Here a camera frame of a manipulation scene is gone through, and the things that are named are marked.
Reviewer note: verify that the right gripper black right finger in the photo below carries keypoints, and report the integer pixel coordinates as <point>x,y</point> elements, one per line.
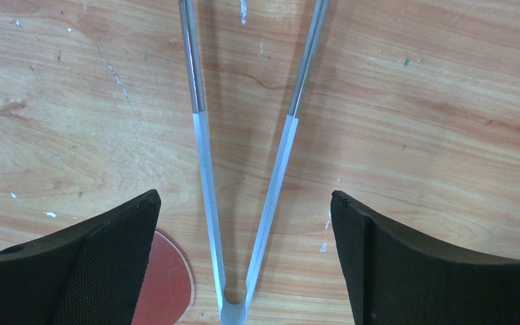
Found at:
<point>398,275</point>

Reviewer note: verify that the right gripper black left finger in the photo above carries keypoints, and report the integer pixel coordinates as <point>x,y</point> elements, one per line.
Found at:
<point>88,273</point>

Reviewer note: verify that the metal serving tongs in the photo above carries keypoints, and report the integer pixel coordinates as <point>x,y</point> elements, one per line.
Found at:
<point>237,313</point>

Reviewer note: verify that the red round coaster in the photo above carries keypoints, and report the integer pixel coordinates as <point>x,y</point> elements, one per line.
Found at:
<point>168,290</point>

